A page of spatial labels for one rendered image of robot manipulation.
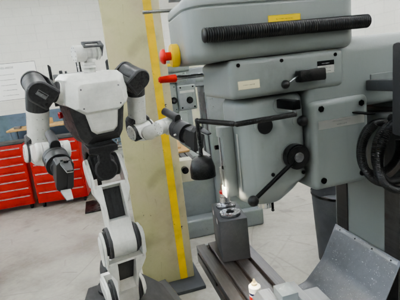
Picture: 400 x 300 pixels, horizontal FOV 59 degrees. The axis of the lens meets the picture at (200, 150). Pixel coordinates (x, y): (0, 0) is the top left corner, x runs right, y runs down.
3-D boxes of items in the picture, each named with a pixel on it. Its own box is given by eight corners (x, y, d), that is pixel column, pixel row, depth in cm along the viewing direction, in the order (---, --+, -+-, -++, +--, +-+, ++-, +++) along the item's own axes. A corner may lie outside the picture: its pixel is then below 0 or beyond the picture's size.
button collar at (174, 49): (174, 66, 93) (171, 43, 91) (169, 68, 98) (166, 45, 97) (181, 66, 93) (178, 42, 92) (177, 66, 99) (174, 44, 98)
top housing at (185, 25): (191, 63, 84) (183, -9, 80) (169, 68, 108) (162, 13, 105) (359, 45, 95) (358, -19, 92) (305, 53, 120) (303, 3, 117)
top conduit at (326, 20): (206, 42, 80) (204, 26, 79) (200, 44, 84) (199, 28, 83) (372, 27, 91) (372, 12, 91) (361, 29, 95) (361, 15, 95)
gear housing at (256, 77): (231, 100, 89) (228, 60, 87) (203, 97, 112) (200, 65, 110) (346, 85, 97) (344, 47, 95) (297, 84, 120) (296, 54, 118)
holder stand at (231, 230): (223, 262, 151) (218, 219, 147) (215, 239, 173) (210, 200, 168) (250, 258, 152) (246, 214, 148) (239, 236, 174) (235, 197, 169)
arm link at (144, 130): (151, 139, 166) (134, 146, 182) (168, 132, 172) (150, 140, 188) (143, 118, 165) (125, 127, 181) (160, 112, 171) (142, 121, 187)
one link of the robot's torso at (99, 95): (49, 143, 168) (34, 65, 158) (115, 128, 187) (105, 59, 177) (70, 154, 145) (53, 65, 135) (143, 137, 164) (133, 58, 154)
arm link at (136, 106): (122, 134, 184) (118, 94, 172) (143, 127, 192) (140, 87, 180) (135, 143, 177) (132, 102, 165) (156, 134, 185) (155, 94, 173)
